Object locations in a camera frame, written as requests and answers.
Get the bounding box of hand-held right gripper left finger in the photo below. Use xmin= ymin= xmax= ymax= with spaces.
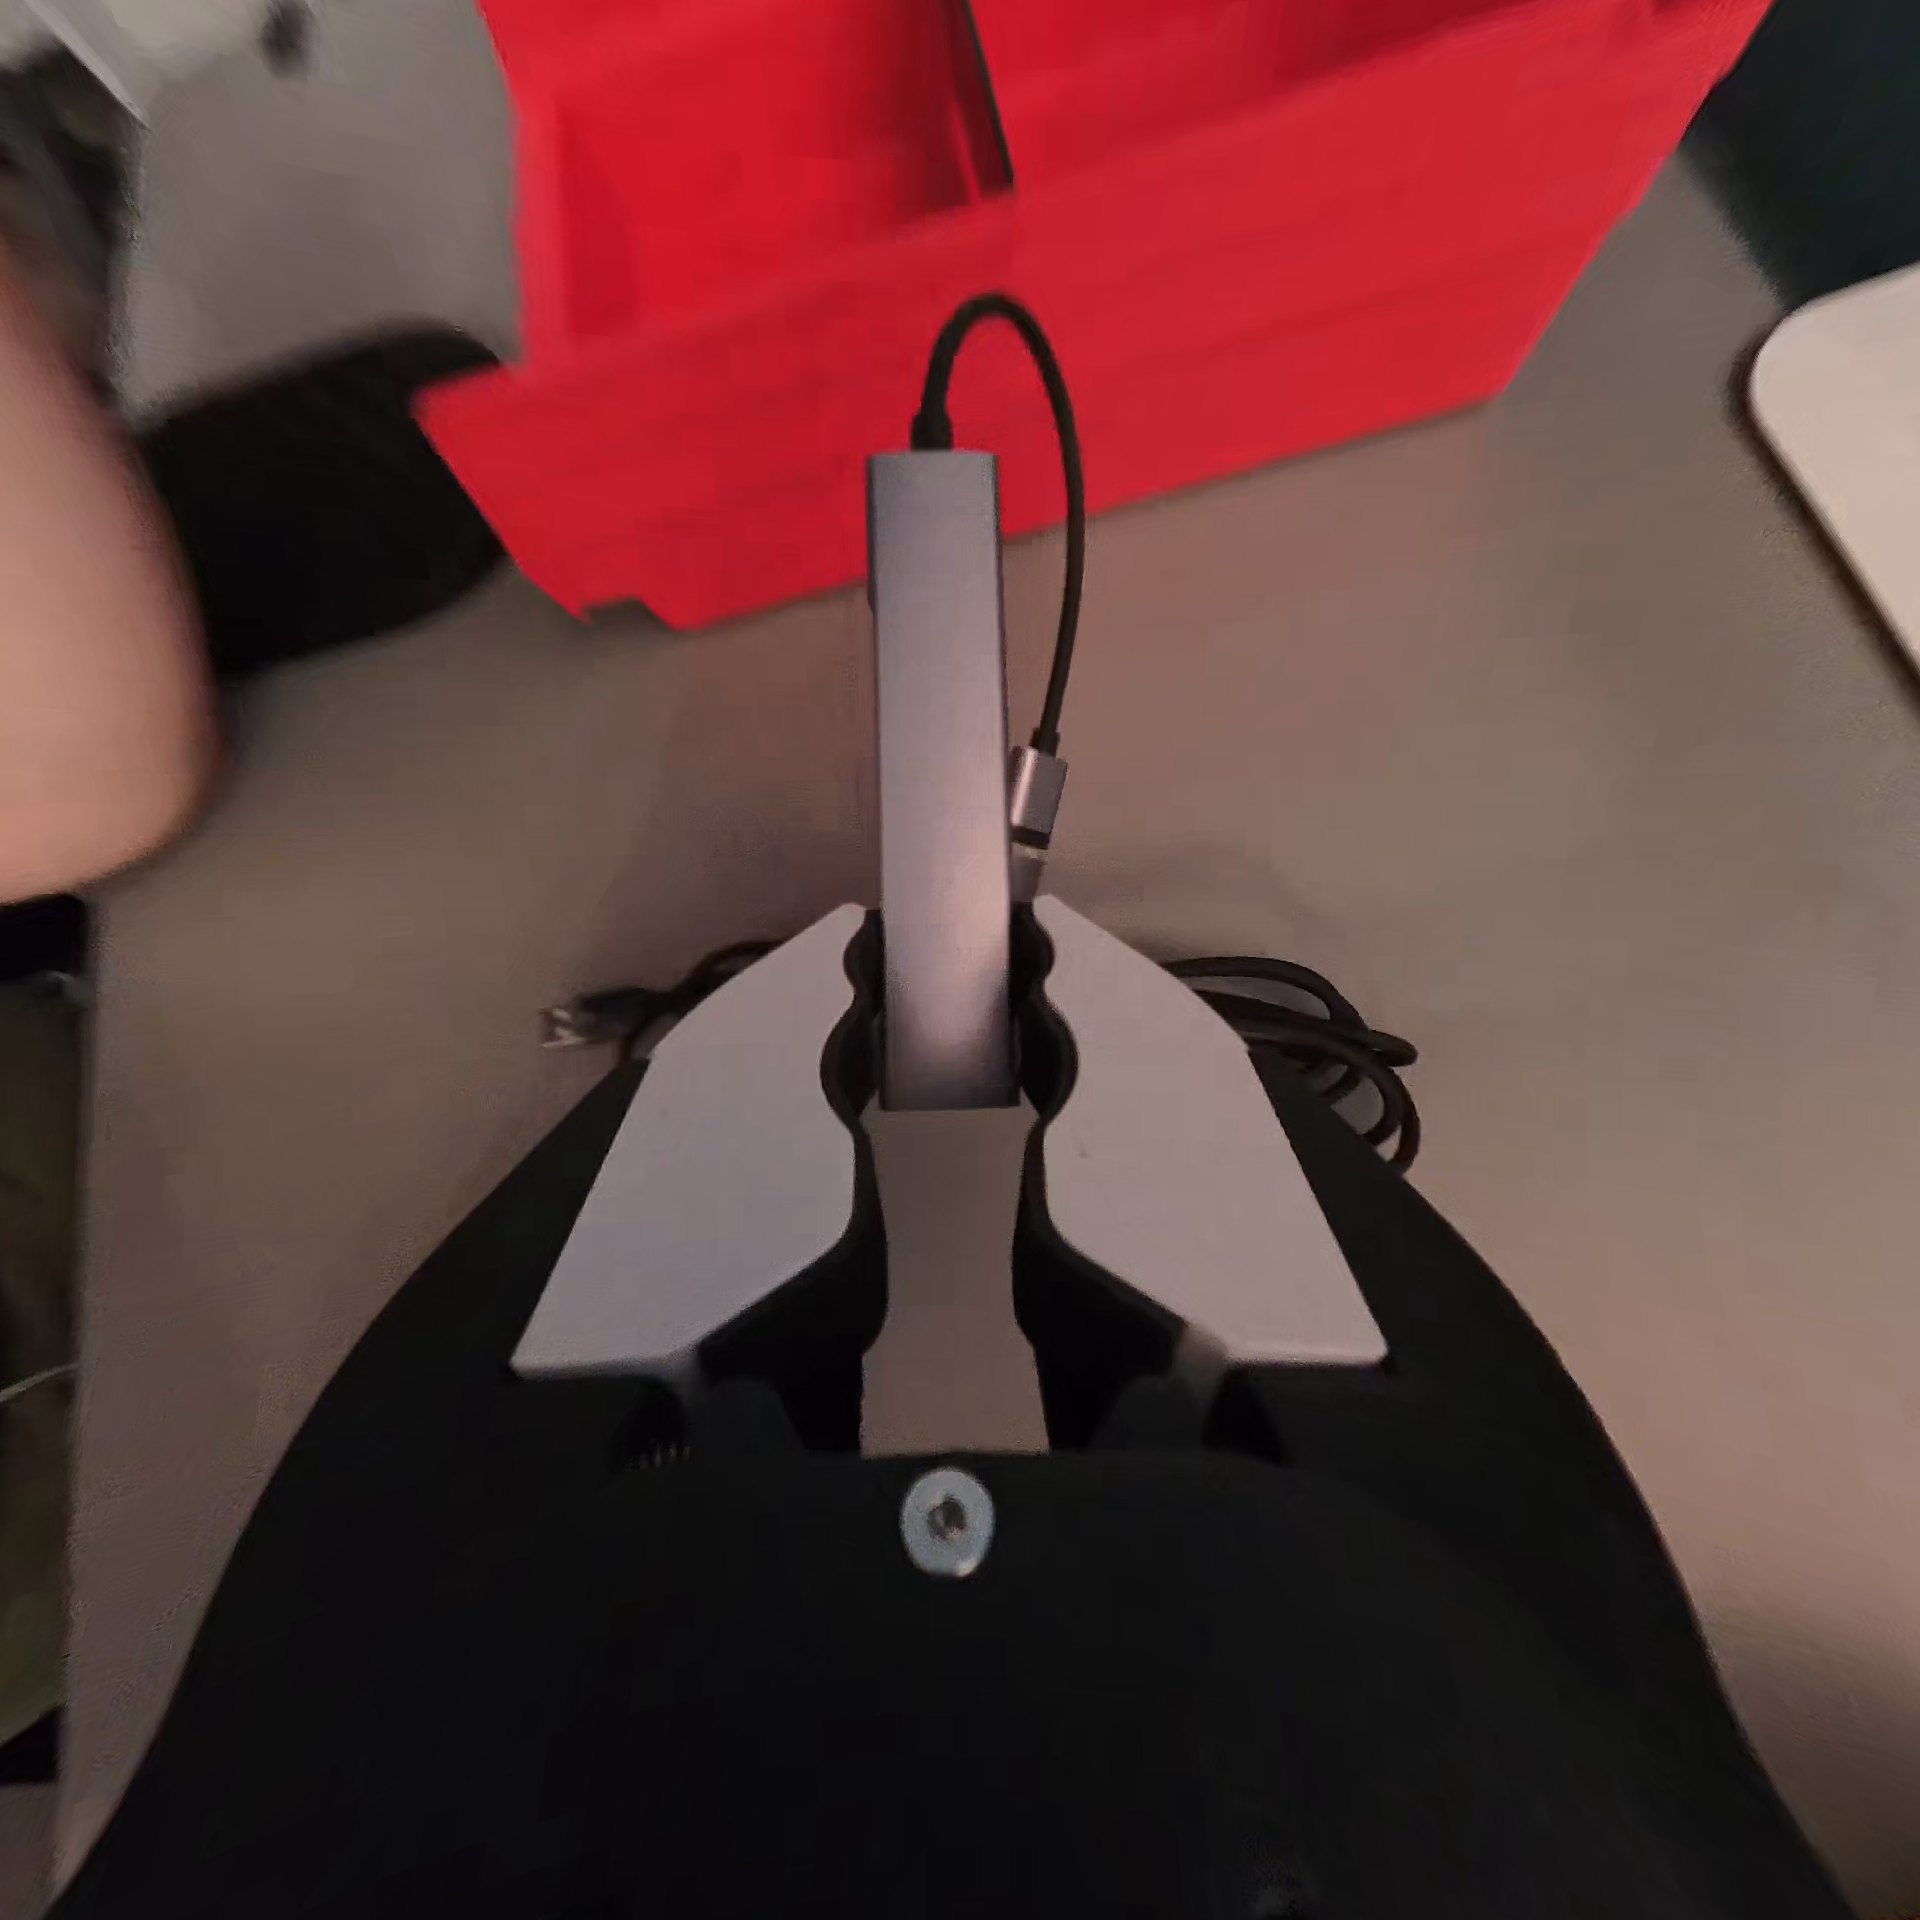
xmin=509 ymin=901 xmax=890 ymax=1454

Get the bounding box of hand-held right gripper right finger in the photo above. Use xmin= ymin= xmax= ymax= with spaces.
xmin=1011 ymin=895 xmax=1389 ymax=1454

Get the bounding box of black cable with gold plugs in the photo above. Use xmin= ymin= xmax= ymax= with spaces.
xmin=539 ymin=941 xmax=782 ymax=1055

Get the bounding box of black hub cable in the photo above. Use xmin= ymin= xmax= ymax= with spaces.
xmin=906 ymin=291 xmax=1086 ymax=901

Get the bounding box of person's left hand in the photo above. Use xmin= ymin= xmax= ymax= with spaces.
xmin=0 ymin=254 xmax=229 ymax=906

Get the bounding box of black bin divider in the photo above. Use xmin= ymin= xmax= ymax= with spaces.
xmin=952 ymin=0 xmax=1019 ymax=197

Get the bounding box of red plastic bin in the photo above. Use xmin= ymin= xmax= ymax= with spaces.
xmin=412 ymin=0 xmax=1780 ymax=631

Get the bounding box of white stand with black board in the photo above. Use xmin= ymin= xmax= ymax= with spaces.
xmin=1744 ymin=266 xmax=1920 ymax=672

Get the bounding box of dark pad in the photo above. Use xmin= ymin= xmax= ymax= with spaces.
xmin=1680 ymin=0 xmax=1920 ymax=310

